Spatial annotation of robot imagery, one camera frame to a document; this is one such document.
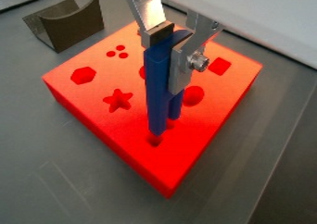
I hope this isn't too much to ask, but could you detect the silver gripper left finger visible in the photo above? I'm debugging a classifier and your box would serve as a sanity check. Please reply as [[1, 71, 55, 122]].
[[126, 0, 175, 48]]

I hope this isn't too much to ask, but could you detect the blue square-circle peg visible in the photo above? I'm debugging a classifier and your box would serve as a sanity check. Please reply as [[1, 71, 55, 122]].
[[143, 30, 191, 136]]

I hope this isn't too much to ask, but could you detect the black curved holder stand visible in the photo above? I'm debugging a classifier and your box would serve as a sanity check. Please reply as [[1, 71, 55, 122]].
[[24, 0, 104, 53]]

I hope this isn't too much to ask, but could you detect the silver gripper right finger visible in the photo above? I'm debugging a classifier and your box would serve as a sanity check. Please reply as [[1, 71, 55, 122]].
[[168, 10, 225, 94]]

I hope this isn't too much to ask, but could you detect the red shape-sorter block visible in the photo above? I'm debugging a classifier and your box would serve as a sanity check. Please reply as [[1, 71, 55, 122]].
[[41, 23, 261, 197]]

